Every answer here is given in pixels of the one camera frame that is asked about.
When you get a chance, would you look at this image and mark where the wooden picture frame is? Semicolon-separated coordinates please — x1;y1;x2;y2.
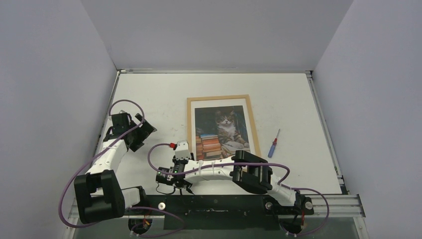
187;95;261;161

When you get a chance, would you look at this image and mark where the blue red screwdriver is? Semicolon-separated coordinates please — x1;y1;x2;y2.
267;129;281;158

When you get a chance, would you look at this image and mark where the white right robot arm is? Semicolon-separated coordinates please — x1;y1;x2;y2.
156;150;314;215

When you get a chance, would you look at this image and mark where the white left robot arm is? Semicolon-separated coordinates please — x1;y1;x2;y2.
74;112;157;225

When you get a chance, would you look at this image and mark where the cat photo print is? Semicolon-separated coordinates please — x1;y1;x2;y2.
194;106;251;161

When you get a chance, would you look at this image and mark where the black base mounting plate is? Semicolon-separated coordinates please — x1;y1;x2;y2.
141;195;314;231

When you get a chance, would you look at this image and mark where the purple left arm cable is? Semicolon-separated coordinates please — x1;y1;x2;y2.
58;99;188;238

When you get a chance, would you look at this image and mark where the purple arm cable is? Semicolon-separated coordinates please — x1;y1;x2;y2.
147;142;330;238
58;99;188;238

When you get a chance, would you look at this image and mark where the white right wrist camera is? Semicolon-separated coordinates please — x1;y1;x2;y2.
170;140;191;160

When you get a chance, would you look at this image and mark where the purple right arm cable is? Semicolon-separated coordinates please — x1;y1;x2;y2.
147;142;330;238

